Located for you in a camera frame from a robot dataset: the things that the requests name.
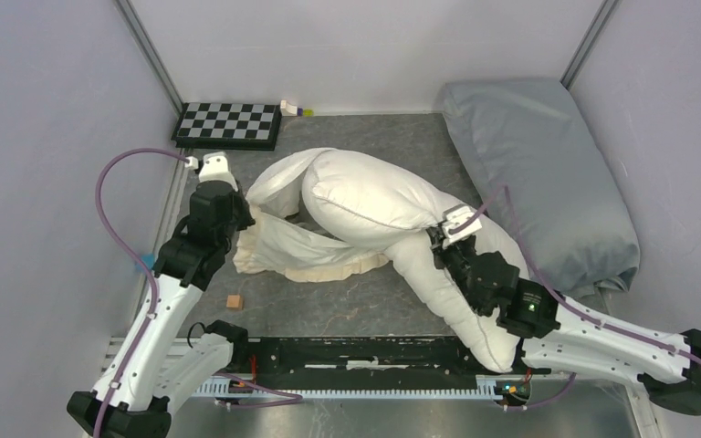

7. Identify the white pillow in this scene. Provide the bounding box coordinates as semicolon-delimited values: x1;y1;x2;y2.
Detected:
301;150;519;373

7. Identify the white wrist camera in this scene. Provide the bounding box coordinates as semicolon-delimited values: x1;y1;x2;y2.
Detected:
439;204;482;247
183;151;240;192

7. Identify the small white purple toy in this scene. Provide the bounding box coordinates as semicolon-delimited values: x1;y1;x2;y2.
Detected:
279;99;314;117

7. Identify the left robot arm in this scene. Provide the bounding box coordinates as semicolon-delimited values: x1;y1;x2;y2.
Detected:
67;181;255;437

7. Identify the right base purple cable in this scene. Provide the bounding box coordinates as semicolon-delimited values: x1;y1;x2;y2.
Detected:
498;370;581;413

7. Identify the grey pillowcase with cream ruffle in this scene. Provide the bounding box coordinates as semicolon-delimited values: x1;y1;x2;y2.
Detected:
233;148;389;283

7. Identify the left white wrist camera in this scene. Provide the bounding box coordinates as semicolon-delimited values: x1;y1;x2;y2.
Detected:
183;151;240;192

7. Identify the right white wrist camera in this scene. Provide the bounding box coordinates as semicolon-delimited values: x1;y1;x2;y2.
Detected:
439;204;482;247

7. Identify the black white checkerboard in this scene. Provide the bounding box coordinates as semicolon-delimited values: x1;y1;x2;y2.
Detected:
172;102;282;151

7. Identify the small wooden cube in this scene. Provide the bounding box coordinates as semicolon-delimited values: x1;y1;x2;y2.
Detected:
225;295;245;310

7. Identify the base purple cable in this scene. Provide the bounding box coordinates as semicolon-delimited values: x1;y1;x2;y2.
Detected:
498;370;581;413
211;373;305;411

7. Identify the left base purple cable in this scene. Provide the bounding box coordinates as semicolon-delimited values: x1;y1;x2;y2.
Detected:
211;373;305;411

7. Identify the light blue-grey pillow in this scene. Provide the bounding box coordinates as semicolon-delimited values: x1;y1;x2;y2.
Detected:
439;78;641;297

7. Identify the white toothed cable duct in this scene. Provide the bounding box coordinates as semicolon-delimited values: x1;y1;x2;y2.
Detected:
191;376;531;402

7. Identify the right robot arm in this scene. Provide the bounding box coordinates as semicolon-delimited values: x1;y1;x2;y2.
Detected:
427;226;701;416

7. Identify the small blue object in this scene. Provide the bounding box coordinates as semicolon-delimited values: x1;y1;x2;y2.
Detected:
135;253;155;272

